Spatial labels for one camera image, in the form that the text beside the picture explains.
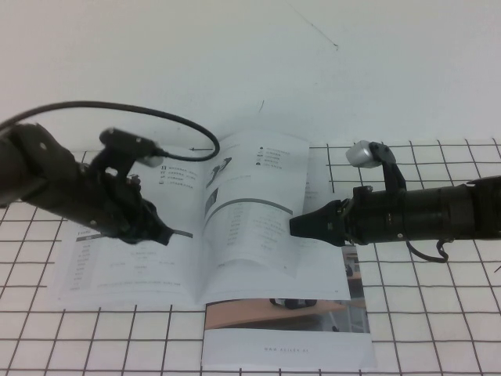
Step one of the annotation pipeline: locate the white product catalog book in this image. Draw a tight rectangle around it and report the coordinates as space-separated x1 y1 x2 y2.
50 131 352 307

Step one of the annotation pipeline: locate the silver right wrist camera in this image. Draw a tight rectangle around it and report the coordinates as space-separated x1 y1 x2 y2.
344 139 383 169

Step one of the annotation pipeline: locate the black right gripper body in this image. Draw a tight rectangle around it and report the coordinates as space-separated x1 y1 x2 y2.
339 185 408 247

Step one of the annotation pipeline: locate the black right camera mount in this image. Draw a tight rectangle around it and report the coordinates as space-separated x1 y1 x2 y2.
369 141 406 193

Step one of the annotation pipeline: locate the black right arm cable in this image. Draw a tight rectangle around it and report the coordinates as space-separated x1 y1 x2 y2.
405 236 449 264

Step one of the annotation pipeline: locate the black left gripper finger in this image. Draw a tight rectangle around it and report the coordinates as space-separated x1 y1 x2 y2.
147 201 175 248
116 222 153 248

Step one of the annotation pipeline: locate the brochure with photo cover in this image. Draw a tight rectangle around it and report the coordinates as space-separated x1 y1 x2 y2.
201 244 379 371

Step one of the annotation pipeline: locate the black left camera cable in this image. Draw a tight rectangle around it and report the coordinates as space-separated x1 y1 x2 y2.
0 100 221 162

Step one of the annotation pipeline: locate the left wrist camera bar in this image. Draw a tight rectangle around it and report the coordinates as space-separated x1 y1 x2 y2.
99 126 164 168

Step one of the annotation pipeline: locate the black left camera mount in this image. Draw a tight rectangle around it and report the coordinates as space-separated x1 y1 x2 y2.
92 147 136 179

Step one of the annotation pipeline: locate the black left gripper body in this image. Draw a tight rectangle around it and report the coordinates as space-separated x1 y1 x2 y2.
70 156 157 240

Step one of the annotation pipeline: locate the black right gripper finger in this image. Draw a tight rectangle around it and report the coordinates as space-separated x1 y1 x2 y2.
289 198 346 229
289 222 346 248

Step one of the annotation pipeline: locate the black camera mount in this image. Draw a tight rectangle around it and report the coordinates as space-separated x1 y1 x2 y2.
369 141 406 193
92 147 136 179

